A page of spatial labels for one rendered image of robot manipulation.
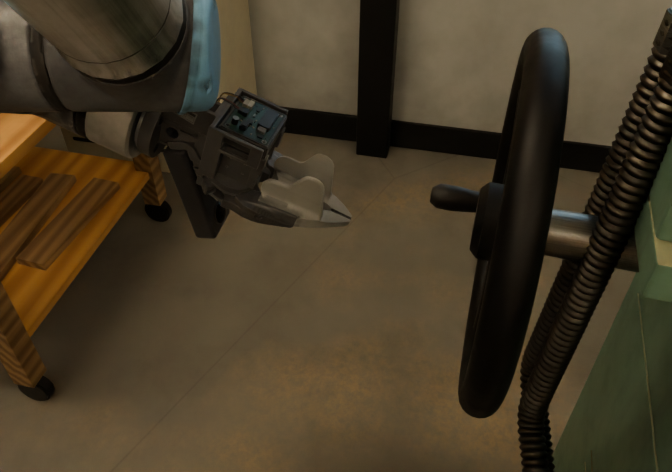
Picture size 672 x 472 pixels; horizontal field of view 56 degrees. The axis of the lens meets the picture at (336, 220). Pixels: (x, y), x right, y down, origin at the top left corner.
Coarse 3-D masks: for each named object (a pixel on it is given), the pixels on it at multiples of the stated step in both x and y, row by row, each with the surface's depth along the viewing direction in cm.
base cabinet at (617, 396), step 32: (640, 288) 72; (640, 320) 69; (608, 352) 81; (640, 352) 67; (608, 384) 77; (640, 384) 65; (576, 416) 92; (608, 416) 74; (640, 416) 63; (576, 448) 87; (608, 448) 72; (640, 448) 61
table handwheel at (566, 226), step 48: (528, 48) 40; (528, 96) 36; (528, 144) 35; (480, 192) 47; (528, 192) 34; (480, 240) 46; (528, 240) 34; (576, 240) 45; (480, 288) 58; (528, 288) 34; (480, 336) 37; (480, 384) 38
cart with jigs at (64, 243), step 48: (0, 144) 105; (0, 192) 150; (48, 192) 148; (96, 192) 148; (144, 192) 162; (0, 240) 135; (48, 240) 135; (96, 240) 138; (0, 288) 109; (48, 288) 128; (0, 336) 112; (48, 384) 126
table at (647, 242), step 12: (648, 204) 41; (648, 216) 40; (636, 228) 42; (648, 228) 39; (636, 240) 42; (648, 240) 39; (660, 240) 38; (648, 252) 38; (660, 252) 37; (648, 264) 38; (660, 264) 37; (648, 276) 38; (660, 276) 37; (648, 288) 38; (660, 288) 38
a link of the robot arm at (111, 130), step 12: (96, 120) 57; (108, 120) 56; (120, 120) 56; (132, 120) 56; (96, 132) 57; (108, 132) 57; (120, 132) 57; (132, 132) 57; (108, 144) 58; (120, 144) 58; (132, 144) 59; (132, 156) 60
